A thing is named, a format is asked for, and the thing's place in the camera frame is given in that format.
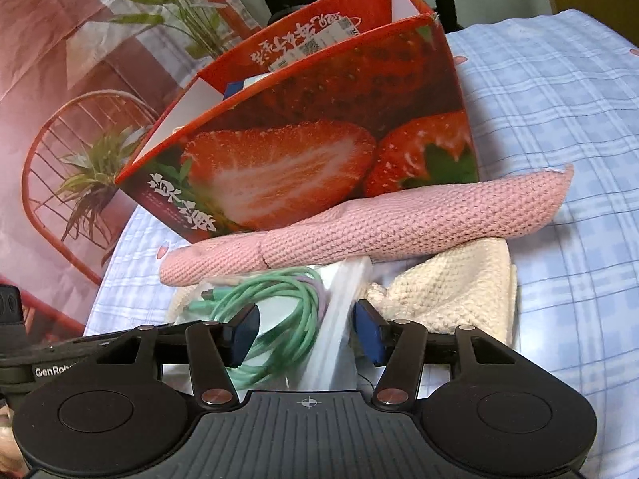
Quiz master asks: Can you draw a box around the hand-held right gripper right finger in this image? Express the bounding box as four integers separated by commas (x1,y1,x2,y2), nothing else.
353,299,525,407

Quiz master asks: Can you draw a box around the cream knitted cloth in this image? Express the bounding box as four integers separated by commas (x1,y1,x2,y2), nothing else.
362,237,520,345

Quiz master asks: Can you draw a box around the blue white packet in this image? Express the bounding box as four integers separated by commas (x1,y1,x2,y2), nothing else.
222,72,280,103

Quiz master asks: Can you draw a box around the red strawberry print box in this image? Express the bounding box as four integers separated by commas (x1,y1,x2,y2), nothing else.
115,0,480,247

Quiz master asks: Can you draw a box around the printed backdrop cloth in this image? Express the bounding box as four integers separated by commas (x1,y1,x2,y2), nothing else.
0,0,270,340

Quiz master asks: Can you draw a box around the green charging cable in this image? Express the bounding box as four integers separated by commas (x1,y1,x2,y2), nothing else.
187,267,330,390

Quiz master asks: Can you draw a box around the pink knitted cloth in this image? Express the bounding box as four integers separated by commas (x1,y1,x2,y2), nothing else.
159,164,575,287

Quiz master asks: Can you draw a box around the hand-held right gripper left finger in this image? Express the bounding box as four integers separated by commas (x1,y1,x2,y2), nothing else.
95,303,261,408

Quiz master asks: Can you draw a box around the blue checked bedsheet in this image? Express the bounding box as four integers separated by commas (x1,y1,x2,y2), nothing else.
82,7,639,479

